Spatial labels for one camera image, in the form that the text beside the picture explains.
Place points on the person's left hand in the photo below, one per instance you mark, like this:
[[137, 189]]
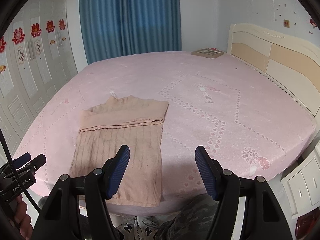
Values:
[[22, 218]]

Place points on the beige knit sweater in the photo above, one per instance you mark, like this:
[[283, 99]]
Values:
[[130, 121]]

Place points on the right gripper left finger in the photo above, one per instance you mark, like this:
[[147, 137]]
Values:
[[60, 215]]

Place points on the cream wooden headboard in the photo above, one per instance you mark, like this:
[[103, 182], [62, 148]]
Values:
[[293, 62]]

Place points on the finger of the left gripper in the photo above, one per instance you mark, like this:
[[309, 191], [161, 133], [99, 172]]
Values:
[[22, 160], [36, 163]]

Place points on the camouflage trouser leg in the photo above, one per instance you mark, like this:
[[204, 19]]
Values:
[[193, 222]]

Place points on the white wardrobe with decals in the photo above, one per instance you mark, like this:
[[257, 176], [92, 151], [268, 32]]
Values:
[[36, 62]]

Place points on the blue curtain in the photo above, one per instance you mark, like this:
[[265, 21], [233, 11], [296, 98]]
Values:
[[114, 28]]

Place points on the white nightstand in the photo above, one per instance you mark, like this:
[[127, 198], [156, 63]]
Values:
[[302, 185]]

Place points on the grey sneaker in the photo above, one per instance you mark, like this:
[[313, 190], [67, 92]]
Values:
[[139, 228]]

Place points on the pink bed sheet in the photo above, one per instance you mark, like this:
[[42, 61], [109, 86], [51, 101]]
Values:
[[242, 118]]

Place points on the red object on floor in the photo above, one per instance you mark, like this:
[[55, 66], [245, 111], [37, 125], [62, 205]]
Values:
[[305, 223]]

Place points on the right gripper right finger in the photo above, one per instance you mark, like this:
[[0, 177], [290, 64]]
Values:
[[263, 216]]

